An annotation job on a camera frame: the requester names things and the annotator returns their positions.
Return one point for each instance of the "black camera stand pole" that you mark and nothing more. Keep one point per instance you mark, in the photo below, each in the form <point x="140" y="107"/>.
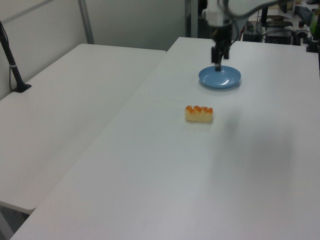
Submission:
<point x="12" y="63"/>

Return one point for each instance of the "black electronics box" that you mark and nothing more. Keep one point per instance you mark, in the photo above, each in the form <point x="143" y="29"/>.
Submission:
<point x="278" y="37"/>

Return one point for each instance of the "dark flat tray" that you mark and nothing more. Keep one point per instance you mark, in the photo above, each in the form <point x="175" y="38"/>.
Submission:
<point x="279" y="22"/>

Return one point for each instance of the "green bottle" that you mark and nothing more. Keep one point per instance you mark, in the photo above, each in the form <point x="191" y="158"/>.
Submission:
<point x="315" y="20"/>

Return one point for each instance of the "black monitor stand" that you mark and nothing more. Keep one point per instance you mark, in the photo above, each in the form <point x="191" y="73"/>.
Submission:
<point x="265" y="15"/>

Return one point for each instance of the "black table clamp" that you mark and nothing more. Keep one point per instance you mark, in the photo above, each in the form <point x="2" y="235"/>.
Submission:
<point x="313" y="46"/>

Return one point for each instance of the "grey metal shelf leg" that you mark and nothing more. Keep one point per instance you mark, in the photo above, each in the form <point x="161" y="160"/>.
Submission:
<point x="192" y="17"/>

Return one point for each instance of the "blue round plate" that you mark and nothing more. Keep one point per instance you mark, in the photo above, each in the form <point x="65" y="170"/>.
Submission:
<point x="221" y="78"/>

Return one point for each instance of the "orange topped bread loaf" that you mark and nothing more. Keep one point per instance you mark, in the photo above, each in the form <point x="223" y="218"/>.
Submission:
<point x="199" y="114"/>

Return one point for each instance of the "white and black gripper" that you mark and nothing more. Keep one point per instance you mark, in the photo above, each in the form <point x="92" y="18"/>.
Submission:
<point x="220" y="22"/>

